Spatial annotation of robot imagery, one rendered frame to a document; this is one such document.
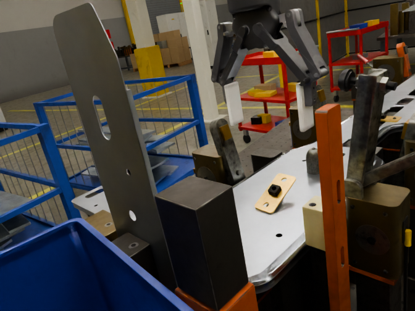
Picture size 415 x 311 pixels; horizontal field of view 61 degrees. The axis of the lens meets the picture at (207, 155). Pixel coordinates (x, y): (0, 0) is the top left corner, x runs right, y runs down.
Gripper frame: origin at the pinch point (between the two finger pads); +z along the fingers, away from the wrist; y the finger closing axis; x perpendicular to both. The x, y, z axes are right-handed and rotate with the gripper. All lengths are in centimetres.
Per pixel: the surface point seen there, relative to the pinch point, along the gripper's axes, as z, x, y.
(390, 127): 14.2, -40.0, -4.5
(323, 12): -2, -612, 311
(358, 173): 6.1, 1.8, -15.0
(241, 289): 3.1, 29.4, -18.1
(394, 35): 43, -506, 152
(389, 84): -5.4, 0.4, -18.4
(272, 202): 13.6, 2.9, -0.8
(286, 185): 12.1, -1.1, -1.3
